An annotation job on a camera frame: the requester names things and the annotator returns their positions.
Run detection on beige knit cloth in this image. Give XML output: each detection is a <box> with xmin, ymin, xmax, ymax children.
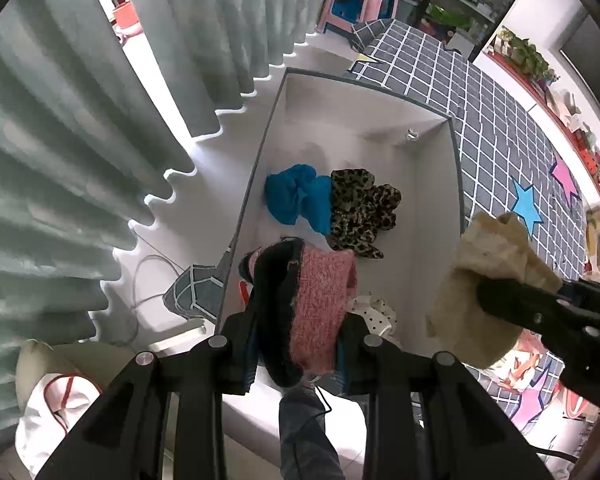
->
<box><xmin>426</xmin><ymin>212</ymin><xmax>562</xmax><ymax>368</ymax></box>

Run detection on white polka dot scarf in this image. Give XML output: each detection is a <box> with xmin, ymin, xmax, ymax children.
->
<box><xmin>349</xmin><ymin>294</ymin><xmax>396</xmax><ymax>338</ymax></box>

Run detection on pink black knit hat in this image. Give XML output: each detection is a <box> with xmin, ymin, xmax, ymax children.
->
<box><xmin>239</xmin><ymin>237</ymin><xmax>358</xmax><ymax>388</ymax></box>

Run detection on leopard print cloth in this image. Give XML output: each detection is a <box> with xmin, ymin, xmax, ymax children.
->
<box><xmin>326</xmin><ymin>168</ymin><xmax>402</xmax><ymax>260</ymax></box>

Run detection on blue cloth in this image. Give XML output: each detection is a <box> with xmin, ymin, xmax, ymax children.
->
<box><xmin>264</xmin><ymin>164</ymin><xmax>332</xmax><ymax>236</ymax></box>

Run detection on white fox print bag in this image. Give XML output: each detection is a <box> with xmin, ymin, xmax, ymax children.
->
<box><xmin>484</xmin><ymin>330</ymin><xmax>562</xmax><ymax>404</ymax></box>

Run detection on white red tote bag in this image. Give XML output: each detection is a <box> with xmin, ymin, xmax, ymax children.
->
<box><xmin>15</xmin><ymin>339</ymin><xmax>135</xmax><ymax>478</ymax></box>

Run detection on person's legs in jeans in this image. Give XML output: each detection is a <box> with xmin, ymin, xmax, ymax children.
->
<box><xmin>278</xmin><ymin>385</ymin><xmax>344</xmax><ymax>480</ymax></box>

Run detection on grey grid play mat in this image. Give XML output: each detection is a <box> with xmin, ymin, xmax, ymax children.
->
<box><xmin>351</xmin><ymin>20</ymin><xmax>585</xmax><ymax>430</ymax></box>

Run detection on grey fabric storage box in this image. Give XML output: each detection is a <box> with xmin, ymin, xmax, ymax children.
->
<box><xmin>234</xmin><ymin>70</ymin><xmax>465</xmax><ymax>356</ymax></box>

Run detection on green pleated curtain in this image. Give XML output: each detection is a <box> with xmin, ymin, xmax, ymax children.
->
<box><xmin>0</xmin><ymin>0</ymin><xmax>323</xmax><ymax>448</ymax></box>

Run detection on pink plastic stool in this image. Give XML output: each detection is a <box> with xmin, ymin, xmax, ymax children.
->
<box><xmin>316</xmin><ymin>0</ymin><xmax>399</xmax><ymax>34</ymax></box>

